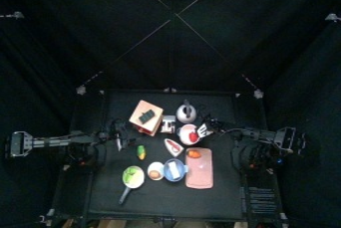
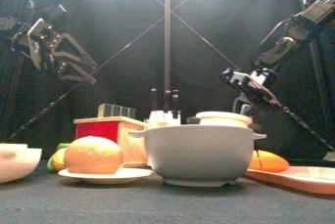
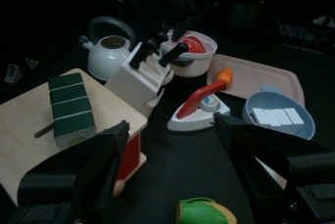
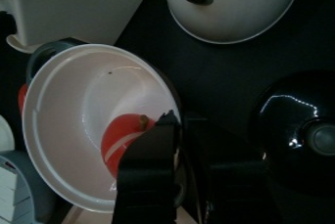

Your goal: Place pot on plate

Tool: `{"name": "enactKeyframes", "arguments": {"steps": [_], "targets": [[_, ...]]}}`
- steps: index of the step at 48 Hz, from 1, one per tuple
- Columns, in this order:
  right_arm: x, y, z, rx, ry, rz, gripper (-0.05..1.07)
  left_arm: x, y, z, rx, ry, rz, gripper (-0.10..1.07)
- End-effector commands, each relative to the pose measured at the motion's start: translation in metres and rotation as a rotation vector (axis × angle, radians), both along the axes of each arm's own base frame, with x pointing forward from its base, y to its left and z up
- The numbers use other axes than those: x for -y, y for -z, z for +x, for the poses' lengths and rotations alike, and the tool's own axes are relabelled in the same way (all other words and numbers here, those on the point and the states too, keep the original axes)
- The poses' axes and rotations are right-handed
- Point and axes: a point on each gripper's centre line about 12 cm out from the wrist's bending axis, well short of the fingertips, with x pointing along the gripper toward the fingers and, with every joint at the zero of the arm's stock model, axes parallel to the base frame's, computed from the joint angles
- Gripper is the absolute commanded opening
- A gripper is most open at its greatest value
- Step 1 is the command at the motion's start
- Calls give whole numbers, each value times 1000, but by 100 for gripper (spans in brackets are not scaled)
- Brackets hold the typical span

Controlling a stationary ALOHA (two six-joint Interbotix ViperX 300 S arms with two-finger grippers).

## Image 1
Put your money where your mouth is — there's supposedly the white plate with red rim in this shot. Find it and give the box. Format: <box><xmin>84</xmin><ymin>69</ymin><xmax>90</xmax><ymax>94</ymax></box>
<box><xmin>177</xmin><ymin>123</ymin><xmax>204</xmax><ymax>146</ymax></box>

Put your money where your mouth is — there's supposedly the small white plate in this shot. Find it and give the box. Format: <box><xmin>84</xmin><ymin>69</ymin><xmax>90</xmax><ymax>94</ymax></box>
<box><xmin>148</xmin><ymin>161</ymin><xmax>168</xmax><ymax>182</ymax></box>

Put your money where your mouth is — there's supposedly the blue toy pot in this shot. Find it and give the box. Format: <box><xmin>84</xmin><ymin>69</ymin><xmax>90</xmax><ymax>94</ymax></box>
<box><xmin>164</xmin><ymin>158</ymin><xmax>191</xmax><ymax>183</ymax></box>

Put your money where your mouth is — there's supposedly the white block in pot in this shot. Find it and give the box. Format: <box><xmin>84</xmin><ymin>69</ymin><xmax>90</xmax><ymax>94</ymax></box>
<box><xmin>169</xmin><ymin>162</ymin><xmax>183</xmax><ymax>180</ymax></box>

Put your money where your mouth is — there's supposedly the white slotted toy spatula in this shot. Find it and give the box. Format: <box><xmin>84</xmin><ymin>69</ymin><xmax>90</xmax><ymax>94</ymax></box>
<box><xmin>196</xmin><ymin>122</ymin><xmax>215</xmax><ymax>139</ymax></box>

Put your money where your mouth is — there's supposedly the yellow green toy corn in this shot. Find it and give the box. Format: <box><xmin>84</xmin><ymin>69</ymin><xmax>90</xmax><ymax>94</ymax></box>
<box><xmin>137</xmin><ymin>144</ymin><xmax>149</xmax><ymax>161</ymax></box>

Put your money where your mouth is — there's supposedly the silver toy kettle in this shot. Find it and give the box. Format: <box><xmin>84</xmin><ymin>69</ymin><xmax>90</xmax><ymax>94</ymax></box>
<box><xmin>176</xmin><ymin>99</ymin><xmax>199</xmax><ymax>124</ymax></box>

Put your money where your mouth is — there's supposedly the orange toy tomato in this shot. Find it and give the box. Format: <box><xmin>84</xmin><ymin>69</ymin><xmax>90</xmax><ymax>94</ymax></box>
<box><xmin>187</xmin><ymin>149</ymin><xmax>203</xmax><ymax>159</ymax></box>

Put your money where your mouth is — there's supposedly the small white grey toy appliance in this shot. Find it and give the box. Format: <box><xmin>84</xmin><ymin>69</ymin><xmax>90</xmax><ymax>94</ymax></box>
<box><xmin>161</xmin><ymin>114</ymin><xmax>177</xmax><ymax>134</ymax></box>

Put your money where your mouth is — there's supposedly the triangular white red toy slice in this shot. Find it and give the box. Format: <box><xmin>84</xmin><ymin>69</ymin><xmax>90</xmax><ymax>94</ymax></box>
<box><xmin>164</xmin><ymin>137</ymin><xmax>185</xmax><ymax>158</ymax></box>

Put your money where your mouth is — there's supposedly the green toy vegetable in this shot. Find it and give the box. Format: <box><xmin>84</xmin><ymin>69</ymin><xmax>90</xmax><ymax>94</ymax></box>
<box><xmin>124</xmin><ymin>167</ymin><xmax>140</xmax><ymax>184</ymax></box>

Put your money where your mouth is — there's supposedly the pink cutting board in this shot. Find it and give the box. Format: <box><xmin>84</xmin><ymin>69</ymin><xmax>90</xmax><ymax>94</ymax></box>
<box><xmin>184</xmin><ymin>147</ymin><xmax>215</xmax><ymax>190</ymax></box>

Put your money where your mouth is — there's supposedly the white printed label sheet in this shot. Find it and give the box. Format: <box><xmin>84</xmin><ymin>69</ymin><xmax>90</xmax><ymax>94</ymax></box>
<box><xmin>247</xmin><ymin>185</ymin><xmax>279</xmax><ymax>216</ymax></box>

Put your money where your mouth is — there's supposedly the frying pan with grey handle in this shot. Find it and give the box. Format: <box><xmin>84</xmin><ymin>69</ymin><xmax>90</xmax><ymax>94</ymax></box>
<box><xmin>118</xmin><ymin>165</ymin><xmax>148</xmax><ymax>206</ymax></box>

